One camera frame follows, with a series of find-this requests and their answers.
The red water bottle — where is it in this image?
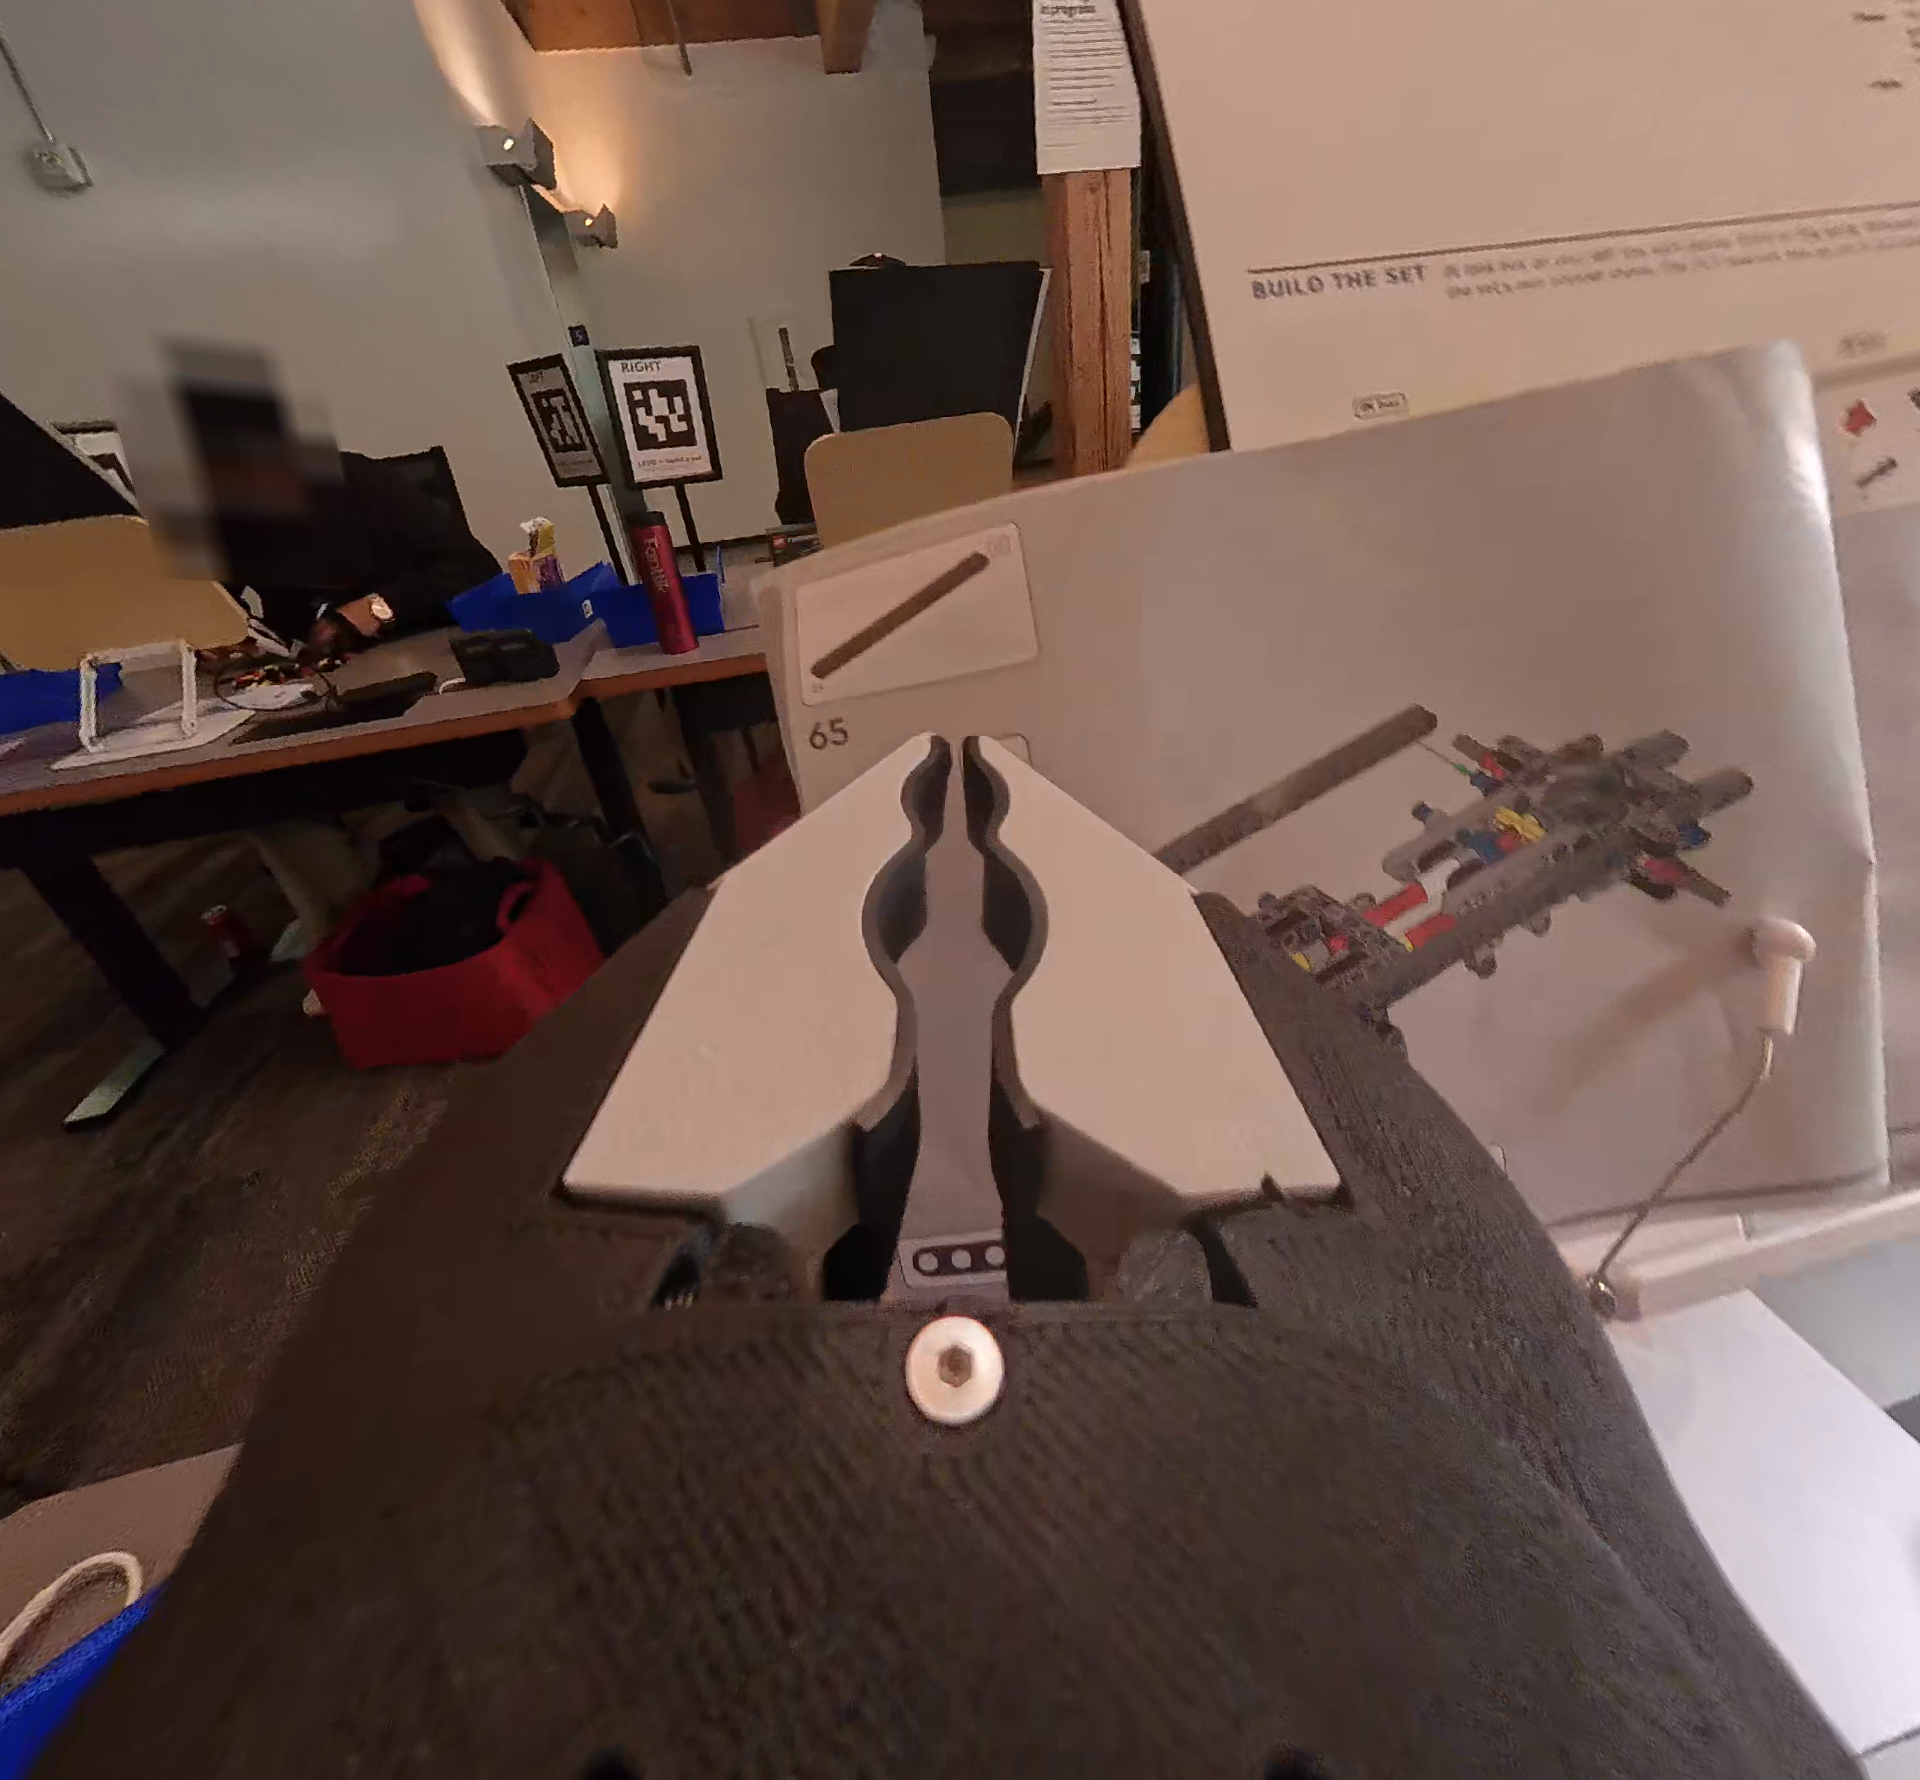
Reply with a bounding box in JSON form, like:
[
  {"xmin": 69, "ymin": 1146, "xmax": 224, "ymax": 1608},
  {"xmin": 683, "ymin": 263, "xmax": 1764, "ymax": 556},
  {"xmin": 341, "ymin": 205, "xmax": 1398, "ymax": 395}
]
[{"xmin": 630, "ymin": 512, "xmax": 701, "ymax": 656}]

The red fabric bag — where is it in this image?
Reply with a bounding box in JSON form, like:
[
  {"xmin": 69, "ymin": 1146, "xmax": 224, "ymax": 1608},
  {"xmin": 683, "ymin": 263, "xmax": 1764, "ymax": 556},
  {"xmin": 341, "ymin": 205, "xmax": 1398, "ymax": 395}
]
[{"xmin": 300, "ymin": 857, "xmax": 610, "ymax": 1074}]

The wooden post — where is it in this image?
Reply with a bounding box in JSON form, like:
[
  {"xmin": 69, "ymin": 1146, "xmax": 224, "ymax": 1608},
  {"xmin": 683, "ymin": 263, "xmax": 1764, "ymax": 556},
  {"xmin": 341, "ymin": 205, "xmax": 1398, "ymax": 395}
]
[{"xmin": 1027, "ymin": 0, "xmax": 1143, "ymax": 477}]

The black board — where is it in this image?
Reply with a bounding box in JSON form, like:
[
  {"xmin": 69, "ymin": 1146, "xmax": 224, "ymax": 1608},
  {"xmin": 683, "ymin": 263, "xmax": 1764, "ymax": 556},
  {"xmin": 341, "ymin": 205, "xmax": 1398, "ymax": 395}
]
[{"xmin": 828, "ymin": 256, "xmax": 1053, "ymax": 435}]

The white paper notice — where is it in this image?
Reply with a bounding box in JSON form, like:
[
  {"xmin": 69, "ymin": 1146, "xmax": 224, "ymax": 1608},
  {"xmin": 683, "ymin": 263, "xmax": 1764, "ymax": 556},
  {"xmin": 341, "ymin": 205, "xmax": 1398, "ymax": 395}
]
[{"xmin": 1029, "ymin": 0, "xmax": 1143, "ymax": 176}]

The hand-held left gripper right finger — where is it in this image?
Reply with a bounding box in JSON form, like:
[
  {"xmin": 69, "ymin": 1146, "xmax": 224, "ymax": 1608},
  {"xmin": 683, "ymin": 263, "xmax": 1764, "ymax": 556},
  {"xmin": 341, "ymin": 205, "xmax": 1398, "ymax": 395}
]
[{"xmin": 959, "ymin": 734, "xmax": 1343, "ymax": 1308}]

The tan wooden chair back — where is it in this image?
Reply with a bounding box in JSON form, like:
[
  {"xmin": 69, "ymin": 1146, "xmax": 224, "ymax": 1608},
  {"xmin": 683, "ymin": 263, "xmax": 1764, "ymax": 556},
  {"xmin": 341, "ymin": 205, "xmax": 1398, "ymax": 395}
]
[{"xmin": 0, "ymin": 515, "xmax": 254, "ymax": 672}]

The black white tag sign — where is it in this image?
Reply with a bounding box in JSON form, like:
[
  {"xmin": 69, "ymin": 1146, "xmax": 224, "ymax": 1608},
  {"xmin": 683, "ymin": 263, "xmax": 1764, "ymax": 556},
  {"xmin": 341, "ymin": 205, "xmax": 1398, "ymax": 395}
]
[
  {"xmin": 506, "ymin": 355, "xmax": 619, "ymax": 566},
  {"xmin": 594, "ymin": 345, "xmax": 724, "ymax": 570}
]

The white wire stand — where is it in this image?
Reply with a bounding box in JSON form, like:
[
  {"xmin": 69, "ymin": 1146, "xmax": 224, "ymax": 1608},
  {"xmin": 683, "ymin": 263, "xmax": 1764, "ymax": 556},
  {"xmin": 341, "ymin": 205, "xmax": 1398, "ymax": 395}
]
[{"xmin": 51, "ymin": 640, "xmax": 249, "ymax": 771}]

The blue storage bin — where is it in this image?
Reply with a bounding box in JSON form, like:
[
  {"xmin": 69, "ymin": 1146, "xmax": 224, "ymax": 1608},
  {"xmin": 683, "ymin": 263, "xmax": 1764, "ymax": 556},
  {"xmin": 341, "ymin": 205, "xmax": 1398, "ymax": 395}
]
[{"xmin": 0, "ymin": 1552, "xmax": 164, "ymax": 1780}]

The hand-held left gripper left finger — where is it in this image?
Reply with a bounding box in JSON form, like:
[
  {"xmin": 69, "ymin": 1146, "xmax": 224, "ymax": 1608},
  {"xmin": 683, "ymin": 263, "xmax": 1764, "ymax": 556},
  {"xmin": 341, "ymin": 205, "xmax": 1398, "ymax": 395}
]
[{"xmin": 560, "ymin": 734, "xmax": 962, "ymax": 1304}]

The black flat tablet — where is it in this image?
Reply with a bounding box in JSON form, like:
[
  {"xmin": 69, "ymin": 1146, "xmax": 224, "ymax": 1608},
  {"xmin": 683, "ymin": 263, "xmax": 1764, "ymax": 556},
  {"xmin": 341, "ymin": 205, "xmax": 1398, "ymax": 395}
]
[{"xmin": 232, "ymin": 670, "xmax": 441, "ymax": 746}]

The blue plastic bin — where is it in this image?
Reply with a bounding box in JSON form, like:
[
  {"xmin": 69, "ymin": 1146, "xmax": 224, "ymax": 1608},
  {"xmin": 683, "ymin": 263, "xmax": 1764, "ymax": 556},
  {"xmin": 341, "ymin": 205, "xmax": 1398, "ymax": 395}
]
[{"xmin": 448, "ymin": 563, "xmax": 724, "ymax": 648}]

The white instruction board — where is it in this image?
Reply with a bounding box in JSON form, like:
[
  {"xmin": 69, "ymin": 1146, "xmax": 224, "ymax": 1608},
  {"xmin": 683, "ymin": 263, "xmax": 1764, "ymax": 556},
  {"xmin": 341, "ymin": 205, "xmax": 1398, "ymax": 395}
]
[{"xmin": 1083, "ymin": 0, "xmax": 1920, "ymax": 454}]

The open lego instruction booklet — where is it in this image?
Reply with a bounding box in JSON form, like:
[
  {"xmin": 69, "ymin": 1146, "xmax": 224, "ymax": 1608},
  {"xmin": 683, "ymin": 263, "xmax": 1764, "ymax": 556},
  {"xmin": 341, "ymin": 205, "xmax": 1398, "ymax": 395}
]
[{"xmin": 750, "ymin": 342, "xmax": 1920, "ymax": 1230}]

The white book stand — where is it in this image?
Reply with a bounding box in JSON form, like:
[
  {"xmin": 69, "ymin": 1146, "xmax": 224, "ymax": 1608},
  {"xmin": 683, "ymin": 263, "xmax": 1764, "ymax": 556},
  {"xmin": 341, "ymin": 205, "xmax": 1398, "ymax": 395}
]
[{"xmin": 1545, "ymin": 914, "xmax": 1920, "ymax": 1325}]

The grey table with black legs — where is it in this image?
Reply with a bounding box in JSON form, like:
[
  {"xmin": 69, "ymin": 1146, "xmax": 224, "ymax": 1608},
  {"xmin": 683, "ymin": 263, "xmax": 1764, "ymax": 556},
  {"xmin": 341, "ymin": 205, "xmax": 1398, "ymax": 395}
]
[{"xmin": 0, "ymin": 609, "xmax": 782, "ymax": 1136}]

